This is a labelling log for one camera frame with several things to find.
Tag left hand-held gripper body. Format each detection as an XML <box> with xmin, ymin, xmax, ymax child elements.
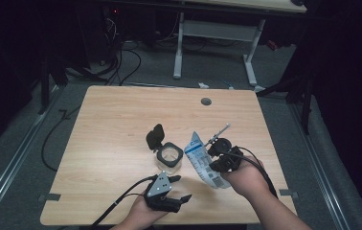
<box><xmin>144</xmin><ymin>171</ymin><xmax>182</xmax><ymax>214</ymax></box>

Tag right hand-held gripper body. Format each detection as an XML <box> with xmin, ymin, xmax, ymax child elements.
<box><xmin>205</xmin><ymin>123</ymin><xmax>244</xmax><ymax>173</ymax></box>

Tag white bag with blue label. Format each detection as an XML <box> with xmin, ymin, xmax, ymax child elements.
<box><xmin>183</xmin><ymin>130</ymin><xmax>233</xmax><ymax>190</ymax></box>

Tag glass jar with black lid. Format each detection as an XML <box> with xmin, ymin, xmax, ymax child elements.
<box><xmin>146</xmin><ymin>124</ymin><xmax>184</xmax><ymax>175</ymax></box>

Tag person's right hand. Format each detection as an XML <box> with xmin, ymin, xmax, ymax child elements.
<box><xmin>221</xmin><ymin>156</ymin><xmax>271</xmax><ymax>199</ymax></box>

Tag person's left hand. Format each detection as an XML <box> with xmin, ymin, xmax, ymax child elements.
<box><xmin>126</xmin><ymin>195</ymin><xmax>170</xmax><ymax>226</ymax></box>

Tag grey tape strip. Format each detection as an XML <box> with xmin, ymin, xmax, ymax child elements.
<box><xmin>37</xmin><ymin>193</ymin><xmax>62</xmax><ymax>203</ymax></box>
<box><xmin>279</xmin><ymin>189</ymin><xmax>299</xmax><ymax>198</ymax></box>

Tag black metal stand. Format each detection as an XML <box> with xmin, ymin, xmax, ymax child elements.
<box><xmin>37</xmin><ymin>57</ymin><xmax>69</xmax><ymax>115</ymax></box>
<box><xmin>255</xmin><ymin>63</ymin><xmax>318</xmax><ymax>135</ymax></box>

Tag small red object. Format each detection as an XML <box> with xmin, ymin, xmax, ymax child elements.
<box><xmin>266</xmin><ymin>39</ymin><xmax>281</xmax><ymax>52</ymax></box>

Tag desk with white legs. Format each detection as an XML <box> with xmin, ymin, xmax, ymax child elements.
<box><xmin>169</xmin><ymin>0</ymin><xmax>307</xmax><ymax>94</ymax></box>

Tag dark curtain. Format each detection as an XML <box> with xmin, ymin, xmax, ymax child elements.
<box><xmin>0</xmin><ymin>0</ymin><xmax>46</xmax><ymax>164</ymax></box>
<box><xmin>309</xmin><ymin>0</ymin><xmax>362</xmax><ymax>221</ymax></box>

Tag dark computer case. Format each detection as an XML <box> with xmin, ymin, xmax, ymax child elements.
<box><xmin>73</xmin><ymin>0</ymin><xmax>126</xmax><ymax>69</ymax></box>

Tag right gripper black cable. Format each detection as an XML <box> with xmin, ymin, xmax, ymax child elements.
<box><xmin>223</xmin><ymin>146</ymin><xmax>279</xmax><ymax>199</ymax></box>

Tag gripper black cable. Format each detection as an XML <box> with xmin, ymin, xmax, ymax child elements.
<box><xmin>223</xmin><ymin>146</ymin><xmax>279</xmax><ymax>199</ymax></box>
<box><xmin>90</xmin><ymin>174</ymin><xmax>159</xmax><ymax>228</ymax></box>

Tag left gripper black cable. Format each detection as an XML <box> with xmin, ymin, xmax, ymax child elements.
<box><xmin>90</xmin><ymin>174</ymin><xmax>159</xmax><ymax>228</ymax></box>

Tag metal floor rail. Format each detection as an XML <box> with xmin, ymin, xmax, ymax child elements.
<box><xmin>0</xmin><ymin>85</ymin><xmax>65</xmax><ymax>224</ymax></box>
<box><xmin>288</xmin><ymin>102</ymin><xmax>351</xmax><ymax>230</ymax></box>

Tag looped black cables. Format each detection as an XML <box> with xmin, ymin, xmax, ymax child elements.
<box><xmin>103</xmin><ymin>39</ymin><xmax>143</xmax><ymax>86</ymax></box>

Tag black floor cable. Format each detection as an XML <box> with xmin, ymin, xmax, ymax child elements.
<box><xmin>40</xmin><ymin>104</ymin><xmax>82</xmax><ymax>172</ymax></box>

